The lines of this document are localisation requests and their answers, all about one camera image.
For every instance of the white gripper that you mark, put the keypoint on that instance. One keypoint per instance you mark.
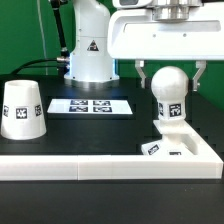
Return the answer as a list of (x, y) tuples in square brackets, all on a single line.
[(167, 30)]

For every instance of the white lamp bulb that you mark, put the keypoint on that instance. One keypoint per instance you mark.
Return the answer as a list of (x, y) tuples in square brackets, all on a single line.
[(170, 86)]

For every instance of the white lamp base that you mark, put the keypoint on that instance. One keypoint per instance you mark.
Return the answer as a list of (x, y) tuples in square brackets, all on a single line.
[(175, 140)]

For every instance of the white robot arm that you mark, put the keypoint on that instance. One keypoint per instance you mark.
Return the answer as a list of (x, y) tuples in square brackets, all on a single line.
[(90, 62)]

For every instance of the white lamp shade cone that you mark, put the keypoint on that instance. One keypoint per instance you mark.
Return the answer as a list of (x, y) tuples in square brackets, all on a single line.
[(22, 112)]

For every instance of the white L-shaped fence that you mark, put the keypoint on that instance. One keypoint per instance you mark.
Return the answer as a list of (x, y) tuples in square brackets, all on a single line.
[(204, 164)]

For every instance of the white marker tag sheet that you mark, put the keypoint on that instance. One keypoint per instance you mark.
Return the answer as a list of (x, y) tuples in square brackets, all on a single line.
[(87, 106)]

